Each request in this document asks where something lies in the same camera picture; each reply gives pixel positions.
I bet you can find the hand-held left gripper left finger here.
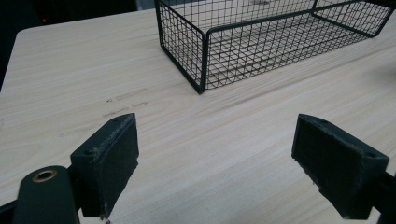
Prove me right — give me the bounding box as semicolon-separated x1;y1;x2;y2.
69;112;140;220

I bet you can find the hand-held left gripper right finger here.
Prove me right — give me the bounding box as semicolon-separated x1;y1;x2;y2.
290;113;390;220

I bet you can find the black wire mesh basket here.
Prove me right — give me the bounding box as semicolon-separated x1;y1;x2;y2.
154;0;396;95

